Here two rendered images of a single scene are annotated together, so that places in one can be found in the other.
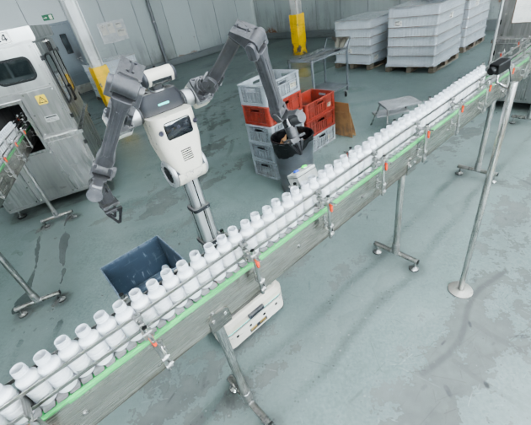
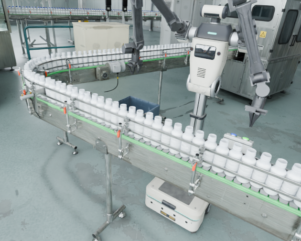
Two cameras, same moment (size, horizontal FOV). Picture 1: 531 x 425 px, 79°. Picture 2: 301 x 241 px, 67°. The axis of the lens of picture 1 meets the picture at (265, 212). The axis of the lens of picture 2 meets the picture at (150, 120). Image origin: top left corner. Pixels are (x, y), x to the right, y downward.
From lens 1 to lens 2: 1.20 m
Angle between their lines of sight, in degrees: 57
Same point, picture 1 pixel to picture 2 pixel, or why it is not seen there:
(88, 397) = (52, 110)
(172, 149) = (193, 63)
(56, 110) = (264, 44)
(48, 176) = (232, 77)
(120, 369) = (61, 113)
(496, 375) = not seen: outside the picture
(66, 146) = not seen: hidden behind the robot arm
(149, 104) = (202, 29)
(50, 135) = not seen: hidden behind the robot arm
